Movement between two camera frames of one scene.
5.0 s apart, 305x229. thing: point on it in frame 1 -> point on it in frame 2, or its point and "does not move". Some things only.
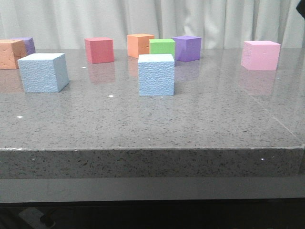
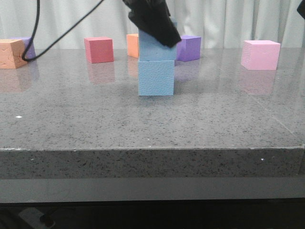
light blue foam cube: (156, 75) does not move
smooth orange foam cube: (138, 44) does not move
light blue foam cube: (44, 72) -> (156, 57)
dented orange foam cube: (11, 50) does not move
